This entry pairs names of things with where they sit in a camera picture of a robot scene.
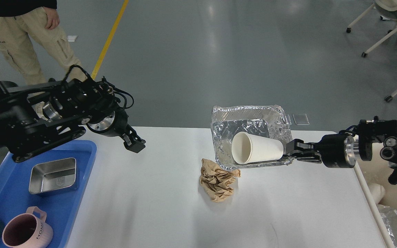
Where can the foil tray inside bin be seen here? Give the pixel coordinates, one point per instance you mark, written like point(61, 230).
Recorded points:
point(389, 217)

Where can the person in beige trousers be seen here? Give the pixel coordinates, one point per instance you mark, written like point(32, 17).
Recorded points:
point(21, 22)

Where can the clear floor plate right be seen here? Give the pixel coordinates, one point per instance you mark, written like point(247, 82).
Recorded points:
point(300, 119)

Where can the metal rectangular tin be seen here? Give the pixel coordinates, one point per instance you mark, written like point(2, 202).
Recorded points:
point(54, 177)

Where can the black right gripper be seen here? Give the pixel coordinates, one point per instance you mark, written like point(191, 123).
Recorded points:
point(335, 151)

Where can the pink mug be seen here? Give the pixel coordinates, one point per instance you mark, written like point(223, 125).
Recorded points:
point(28, 230)

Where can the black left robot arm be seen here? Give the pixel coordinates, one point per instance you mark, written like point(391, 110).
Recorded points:
point(35, 119)

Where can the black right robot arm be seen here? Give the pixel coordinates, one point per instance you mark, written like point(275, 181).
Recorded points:
point(368, 132)

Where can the brown paper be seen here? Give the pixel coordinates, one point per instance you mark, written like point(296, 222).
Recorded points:
point(216, 181)

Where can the clear floor plate left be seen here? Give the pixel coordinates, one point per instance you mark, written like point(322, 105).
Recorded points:
point(289, 120)

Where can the cream paper cup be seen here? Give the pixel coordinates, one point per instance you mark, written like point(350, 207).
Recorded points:
point(248, 148)

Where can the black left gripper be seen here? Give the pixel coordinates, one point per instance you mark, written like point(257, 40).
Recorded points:
point(116, 124)

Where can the aluminium foil tray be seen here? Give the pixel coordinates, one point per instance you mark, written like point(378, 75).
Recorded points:
point(265, 121)

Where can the clear floor plate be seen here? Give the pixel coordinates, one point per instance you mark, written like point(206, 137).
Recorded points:
point(289, 120)
point(300, 119)

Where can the cream plastic bin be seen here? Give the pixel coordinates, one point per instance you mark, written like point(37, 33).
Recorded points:
point(391, 203)

